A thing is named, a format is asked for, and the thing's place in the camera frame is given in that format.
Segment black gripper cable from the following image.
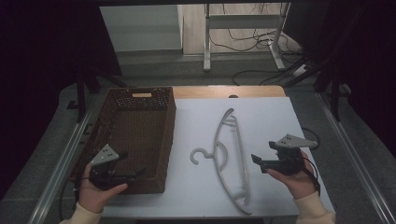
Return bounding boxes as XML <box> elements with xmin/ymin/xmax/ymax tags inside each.
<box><xmin>300</xmin><ymin>155</ymin><xmax>321</xmax><ymax>196</ymax></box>

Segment grey plastic clothes hanger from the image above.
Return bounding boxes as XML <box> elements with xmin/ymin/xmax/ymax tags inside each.
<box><xmin>190</xmin><ymin>107</ymin><xmax>252</xmax><ymax>216</ymax></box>

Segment person's right hand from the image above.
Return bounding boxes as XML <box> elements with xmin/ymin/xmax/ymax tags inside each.
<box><xmin>266</xmin><ymin>150</ymin><xmax>317</xmax><ymax>200</ymax></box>

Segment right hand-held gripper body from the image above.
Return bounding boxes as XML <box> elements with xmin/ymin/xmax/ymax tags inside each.
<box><xmin>261</xmin><ymin>133</ymin><xmax>318</xmax><ymax>176</ymax></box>

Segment white power strip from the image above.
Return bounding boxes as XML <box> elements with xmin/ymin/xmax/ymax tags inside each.
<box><xmin>292</xmin><ymin>63</ymin><xmax>310</xmax><ymax>77</ymax></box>

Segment brown woven basket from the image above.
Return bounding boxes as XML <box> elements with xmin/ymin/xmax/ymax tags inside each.
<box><xmin>70</xmin><ymin>86</ymin><xmax>177</xmax><ymax>196</ymax></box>

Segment white metal stand frame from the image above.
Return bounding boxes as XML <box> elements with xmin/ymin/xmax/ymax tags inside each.
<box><xmin>203</xmin><ymin>3</ymin><xmax>292</xmax><ymax>73</ymax></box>

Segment black stand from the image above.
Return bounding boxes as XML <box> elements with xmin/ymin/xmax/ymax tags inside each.
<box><xmin>312</xmin><ymin>55</ymin><xmax>353</xmax><ymax>122</ymax></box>
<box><xmin>66</xmin><ymin>62</ymin><xmax>129</xmax><ymax>123</ymax></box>

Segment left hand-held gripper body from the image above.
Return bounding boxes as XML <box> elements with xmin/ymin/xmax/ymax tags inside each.
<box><xmin>89</xmin><ymin>143</ymin><xmax>138</xmax><ymax>190</ymax></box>

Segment black floor cables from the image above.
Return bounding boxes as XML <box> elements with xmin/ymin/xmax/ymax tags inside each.
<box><xmin>207</xmin><ymin>3</ymin><xmax>312</xmax><ymax>87</ymax></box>

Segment grey metal rail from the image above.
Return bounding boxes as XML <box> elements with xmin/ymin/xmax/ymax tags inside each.
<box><xmin>27</xmin><ymin>92</ymin><xmax>104</xmax><ymax>224</ymax></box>
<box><xmin>315</xmin><ymin>91</ymin><xmax>396</xmax><ymax>224</ymax></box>

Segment person's left hand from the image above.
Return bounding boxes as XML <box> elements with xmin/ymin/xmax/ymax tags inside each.
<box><xmin>78</xmin><ymin>163</ymin><xmax>129</xmax><ymax>215</ymax></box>

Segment white table sheet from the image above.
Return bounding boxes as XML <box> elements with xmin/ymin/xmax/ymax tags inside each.
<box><xmin>102</xmin><ymin>96</ymin><xmax>336</xmax><ymax>218</ymax></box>

